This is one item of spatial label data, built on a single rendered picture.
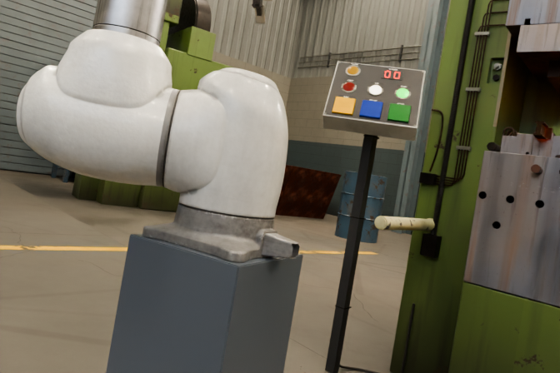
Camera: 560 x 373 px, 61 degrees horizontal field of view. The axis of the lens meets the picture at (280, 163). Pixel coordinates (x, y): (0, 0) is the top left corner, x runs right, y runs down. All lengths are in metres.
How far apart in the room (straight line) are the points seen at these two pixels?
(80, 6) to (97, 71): 8.49
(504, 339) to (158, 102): 1.36
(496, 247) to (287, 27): 10.35
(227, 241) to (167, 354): 0.18
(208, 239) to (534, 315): 1.23
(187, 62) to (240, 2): 4.99
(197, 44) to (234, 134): 5.49
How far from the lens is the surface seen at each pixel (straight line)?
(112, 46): 0.71
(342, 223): 6.34
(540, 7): 1.89
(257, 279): 0.68
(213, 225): 0.69
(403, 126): 1.73
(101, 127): 0.69
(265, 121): 0.69
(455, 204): 1.96
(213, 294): 0.66
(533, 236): 1.69
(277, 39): 11.46
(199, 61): 6.16
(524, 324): 1.72
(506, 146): 1.78
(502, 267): 1.71
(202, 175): 0.68
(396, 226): 1.63
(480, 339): 1.76
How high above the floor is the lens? 0.73
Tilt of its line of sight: 1 degrees up
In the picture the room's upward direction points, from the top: 10 degrees clockwise
